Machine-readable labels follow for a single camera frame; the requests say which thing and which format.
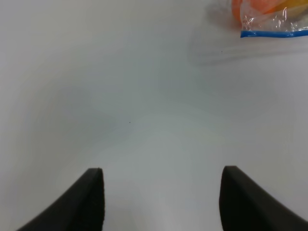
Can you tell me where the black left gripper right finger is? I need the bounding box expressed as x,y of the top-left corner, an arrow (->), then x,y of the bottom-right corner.
219,166 -> 308,231

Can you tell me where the clear zip bag blue seal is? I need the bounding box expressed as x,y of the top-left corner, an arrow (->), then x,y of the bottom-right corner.
231,0 -> 308,39

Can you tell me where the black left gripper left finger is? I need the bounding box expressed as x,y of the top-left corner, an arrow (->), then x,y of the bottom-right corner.
19,168 -> 105,231

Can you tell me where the orange fruit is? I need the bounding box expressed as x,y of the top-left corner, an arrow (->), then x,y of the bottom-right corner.
231,0 -> 284,22

